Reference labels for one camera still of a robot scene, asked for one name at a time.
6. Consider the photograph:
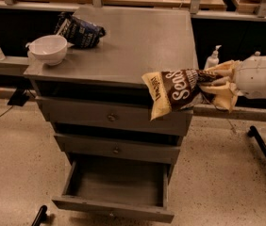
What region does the dark blue chip bag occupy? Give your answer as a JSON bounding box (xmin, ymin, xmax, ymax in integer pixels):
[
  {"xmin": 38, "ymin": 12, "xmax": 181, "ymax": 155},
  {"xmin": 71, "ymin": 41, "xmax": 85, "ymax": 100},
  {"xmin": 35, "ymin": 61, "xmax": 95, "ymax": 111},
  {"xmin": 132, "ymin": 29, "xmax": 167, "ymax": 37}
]
[{"xmin": 54, "ymin": 12, "xmax": 106, "ymax": 49}]

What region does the brown chip bag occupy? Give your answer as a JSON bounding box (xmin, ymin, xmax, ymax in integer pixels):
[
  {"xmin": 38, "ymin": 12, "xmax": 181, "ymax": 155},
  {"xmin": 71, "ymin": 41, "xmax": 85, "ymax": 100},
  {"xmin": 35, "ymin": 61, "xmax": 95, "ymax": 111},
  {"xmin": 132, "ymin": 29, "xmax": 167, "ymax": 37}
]
[{"xmin": 141, "ymin": 69, "xmax": 221, "ymax": 120}]

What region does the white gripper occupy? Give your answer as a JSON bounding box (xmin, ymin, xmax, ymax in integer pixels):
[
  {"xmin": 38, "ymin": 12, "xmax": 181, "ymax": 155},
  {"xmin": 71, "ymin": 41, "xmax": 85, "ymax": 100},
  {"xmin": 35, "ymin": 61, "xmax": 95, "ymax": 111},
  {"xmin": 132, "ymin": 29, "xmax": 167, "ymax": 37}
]
[{"xmin": 200, "ymin": 52, "xmax": 266, "ymax": 112}]

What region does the black power box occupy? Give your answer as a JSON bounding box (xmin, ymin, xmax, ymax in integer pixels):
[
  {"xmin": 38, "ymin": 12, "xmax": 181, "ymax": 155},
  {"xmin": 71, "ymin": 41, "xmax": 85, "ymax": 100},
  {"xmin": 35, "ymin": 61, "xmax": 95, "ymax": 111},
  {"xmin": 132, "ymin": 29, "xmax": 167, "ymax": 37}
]
[{"xmin": 8, "ymin": 88, "xmax": 29, "ymax": 106}]

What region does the grey middle drawer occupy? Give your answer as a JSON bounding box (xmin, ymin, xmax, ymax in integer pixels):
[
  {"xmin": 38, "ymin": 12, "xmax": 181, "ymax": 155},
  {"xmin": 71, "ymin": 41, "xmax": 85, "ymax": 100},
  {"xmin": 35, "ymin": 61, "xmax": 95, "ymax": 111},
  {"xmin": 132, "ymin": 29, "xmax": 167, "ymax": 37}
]
[{"xmin": 55, "ymin": 134, "xmax": 179, "ymax": 164}]

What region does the grey drawer cabinet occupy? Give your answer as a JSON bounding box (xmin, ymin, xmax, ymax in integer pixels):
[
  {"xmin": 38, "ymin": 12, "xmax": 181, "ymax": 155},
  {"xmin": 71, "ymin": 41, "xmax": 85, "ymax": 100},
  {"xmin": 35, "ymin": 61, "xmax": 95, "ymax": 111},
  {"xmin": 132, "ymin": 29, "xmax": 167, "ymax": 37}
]
[{"xmin": 24, "ymin": 6, "xmax": 203, "ymax": 166}]

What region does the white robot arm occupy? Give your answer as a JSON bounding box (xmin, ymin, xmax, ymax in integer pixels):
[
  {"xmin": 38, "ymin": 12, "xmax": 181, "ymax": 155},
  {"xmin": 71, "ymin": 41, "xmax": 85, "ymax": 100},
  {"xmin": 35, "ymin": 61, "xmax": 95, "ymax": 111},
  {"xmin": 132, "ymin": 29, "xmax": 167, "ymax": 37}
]
[{"xmin": 205, "ymin": 52, "xmax": 266, "ymax": 109}]

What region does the white bowl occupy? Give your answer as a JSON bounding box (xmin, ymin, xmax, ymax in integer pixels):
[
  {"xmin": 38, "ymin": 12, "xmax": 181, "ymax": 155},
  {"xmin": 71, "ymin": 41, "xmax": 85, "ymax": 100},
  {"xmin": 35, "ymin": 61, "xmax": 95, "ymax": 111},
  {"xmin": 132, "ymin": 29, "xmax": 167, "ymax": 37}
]
[{"xmin": 25, "ymin": 35, "xmax": 68, "ymax": 66}]

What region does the black post bottom left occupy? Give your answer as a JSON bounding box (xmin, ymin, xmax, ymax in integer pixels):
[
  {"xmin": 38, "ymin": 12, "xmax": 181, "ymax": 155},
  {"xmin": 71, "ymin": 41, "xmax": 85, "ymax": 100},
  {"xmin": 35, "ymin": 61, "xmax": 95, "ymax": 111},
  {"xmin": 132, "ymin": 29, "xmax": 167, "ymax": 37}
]
[{"xmin": 31, "ymin": 205, "xmax": 47, "ymax": 226}]

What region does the grey top drawer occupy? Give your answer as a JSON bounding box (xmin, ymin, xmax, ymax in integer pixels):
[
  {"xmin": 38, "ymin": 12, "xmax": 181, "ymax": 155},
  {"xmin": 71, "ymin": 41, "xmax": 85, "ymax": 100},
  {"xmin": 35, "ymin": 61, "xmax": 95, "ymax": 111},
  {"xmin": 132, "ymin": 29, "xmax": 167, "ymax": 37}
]
[{"xmin": 37, "ymin": 96, "xmax": 192, "ymax": 137}]

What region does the grey bottom drawer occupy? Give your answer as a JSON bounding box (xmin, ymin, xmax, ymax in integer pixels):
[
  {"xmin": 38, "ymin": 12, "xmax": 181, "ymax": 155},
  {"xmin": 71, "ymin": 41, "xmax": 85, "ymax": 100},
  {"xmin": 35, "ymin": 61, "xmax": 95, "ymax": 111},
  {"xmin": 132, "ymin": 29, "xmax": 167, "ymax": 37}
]
[{"xmin": 52, "ymin": 157, "xmax": 174, "ymax": 223}]

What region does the grey drawer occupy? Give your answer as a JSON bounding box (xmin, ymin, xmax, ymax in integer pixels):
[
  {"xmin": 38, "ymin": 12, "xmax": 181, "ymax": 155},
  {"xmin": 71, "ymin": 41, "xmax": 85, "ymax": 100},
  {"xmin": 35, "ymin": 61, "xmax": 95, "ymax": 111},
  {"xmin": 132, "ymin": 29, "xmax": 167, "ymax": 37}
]
[
  {"xmin": 55, "ymin": 134, "xmax": 179, "ymax": 164},
  {"xmin": 37, "ymin": 96, "xmax": 192, "ymax": 137},
  {"xmin": 52, "ymin": 157, "xmax": 174, "ymax": 223}
]

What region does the white pump bottle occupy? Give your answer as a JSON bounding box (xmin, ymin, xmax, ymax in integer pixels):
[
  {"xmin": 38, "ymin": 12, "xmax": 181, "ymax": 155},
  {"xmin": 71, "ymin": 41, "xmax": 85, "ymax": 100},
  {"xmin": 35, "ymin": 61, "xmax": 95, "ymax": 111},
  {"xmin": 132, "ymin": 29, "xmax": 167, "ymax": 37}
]
[{"xmin": 205, "ymin": 45, "xmax": 221, "ymax": 69}]

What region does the grey rail shelf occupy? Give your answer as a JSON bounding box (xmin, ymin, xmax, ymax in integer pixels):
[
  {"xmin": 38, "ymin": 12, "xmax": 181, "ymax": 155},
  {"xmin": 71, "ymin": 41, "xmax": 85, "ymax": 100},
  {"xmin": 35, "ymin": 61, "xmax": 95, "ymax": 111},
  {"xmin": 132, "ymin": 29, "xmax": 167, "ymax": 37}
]
[{"xmin": 0, "ymin": 56, "xmax": 266, "ymax": 121}]

